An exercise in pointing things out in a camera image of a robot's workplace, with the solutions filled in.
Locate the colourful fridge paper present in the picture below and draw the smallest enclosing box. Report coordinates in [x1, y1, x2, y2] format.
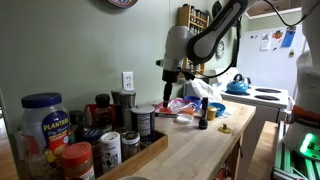
[271, 29, 284, 51]

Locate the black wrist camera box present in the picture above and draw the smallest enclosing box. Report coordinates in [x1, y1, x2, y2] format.
[181, 70, 196, 81]

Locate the wooden butcher block cart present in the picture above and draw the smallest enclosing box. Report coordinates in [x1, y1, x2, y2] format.
[96, 99, 258, 180]

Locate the glass jar dark lid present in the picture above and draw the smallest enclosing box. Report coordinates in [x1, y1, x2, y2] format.
[120, 130, 141, 163]

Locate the clear plastic zip bag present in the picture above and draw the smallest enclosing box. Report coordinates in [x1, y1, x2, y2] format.
[167, 99, 198, 116]

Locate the white crumpled cloth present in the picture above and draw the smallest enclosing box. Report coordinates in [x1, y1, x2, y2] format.
[190, 78, 224, 103]

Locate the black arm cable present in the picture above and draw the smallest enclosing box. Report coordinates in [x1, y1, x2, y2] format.
[199, 0, 320, 80]

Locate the white refrigerator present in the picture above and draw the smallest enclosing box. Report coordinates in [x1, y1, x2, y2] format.
[237, 25, 308, 99]

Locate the decorative round wall plate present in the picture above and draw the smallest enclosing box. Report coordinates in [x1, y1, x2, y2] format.
[107, 0, 139, 9]

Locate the wooden spice rack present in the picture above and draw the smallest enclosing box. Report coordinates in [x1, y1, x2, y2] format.
[176, 4, 210, 35]
[181, 58, 206, 75]

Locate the wooden tray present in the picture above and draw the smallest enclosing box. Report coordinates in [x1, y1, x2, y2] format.
[96, 129, 169, 180]

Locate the white wall outlet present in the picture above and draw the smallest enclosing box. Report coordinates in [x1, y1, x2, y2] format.
[121, 71, 135, 92]

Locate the brass knob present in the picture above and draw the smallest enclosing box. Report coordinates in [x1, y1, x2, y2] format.
[218, 123, 233, 135]

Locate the small yellow lid jar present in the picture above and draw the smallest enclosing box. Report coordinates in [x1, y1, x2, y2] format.
[206, 105, 218, 122]

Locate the dark bottle black cap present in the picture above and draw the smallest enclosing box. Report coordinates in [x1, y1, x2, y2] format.
[94, 93, 114, 134]

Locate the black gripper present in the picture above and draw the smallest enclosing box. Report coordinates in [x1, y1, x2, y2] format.
[161, 69, 180, 108]

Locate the small dark bottle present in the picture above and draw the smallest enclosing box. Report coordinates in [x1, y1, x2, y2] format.
[198, 97, 209, 130]

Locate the pink plastic plate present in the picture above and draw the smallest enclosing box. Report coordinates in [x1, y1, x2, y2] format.
[155, 97, 188, 113]

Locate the white fridge paper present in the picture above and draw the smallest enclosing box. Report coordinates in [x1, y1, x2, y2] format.
[260, 32, 272, 52]

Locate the black hanging pan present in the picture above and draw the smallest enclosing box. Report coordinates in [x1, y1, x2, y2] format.
[211, 0, 223, 20]

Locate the dark jar black lid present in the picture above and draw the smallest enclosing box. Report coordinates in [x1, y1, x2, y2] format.
[68, 109, 88, 144]

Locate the clear plastic bowl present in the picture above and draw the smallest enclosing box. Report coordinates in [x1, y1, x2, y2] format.
[155, 114, 178, 134]

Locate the black labelled can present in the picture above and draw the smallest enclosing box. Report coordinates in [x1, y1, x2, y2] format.
[130, 105, 156, 144]

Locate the Planters peanut jar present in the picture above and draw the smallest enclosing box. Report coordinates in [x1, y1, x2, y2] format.
[19, 92, 71, 178]

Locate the white plastic lid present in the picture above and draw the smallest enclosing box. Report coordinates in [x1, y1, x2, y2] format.
[174, 113, 194, 125]

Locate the white spice shaker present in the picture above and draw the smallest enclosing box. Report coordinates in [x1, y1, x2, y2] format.
[99, 131, 123, 174]

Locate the blue lid jar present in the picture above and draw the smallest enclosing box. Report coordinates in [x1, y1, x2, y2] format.
[82, 129, 103, 178]

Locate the round wall clock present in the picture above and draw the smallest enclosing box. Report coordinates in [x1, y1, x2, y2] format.
[215, 39, 226, 60]

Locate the blue fridge paper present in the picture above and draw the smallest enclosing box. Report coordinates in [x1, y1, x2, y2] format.
[280, 26, 297, 48]

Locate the stainless steel shaker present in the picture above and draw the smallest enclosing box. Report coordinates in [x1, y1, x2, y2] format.
[118, 90, 137, 132]

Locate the white kitchen stove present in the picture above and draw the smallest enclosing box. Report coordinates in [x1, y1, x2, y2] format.
[218, 84, 290, 180]

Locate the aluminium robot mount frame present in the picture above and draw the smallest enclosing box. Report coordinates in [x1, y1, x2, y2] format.
[271, 121, 320, 180]

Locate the red lid spice jar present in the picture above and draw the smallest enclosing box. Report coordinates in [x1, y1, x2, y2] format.
[60, 142, 96, 180]

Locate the red container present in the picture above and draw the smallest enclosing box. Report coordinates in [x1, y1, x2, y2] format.
[84, 103, 98, 128]

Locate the blue kettle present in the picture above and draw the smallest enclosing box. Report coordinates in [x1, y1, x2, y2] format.
[226, 73, 250, 95]

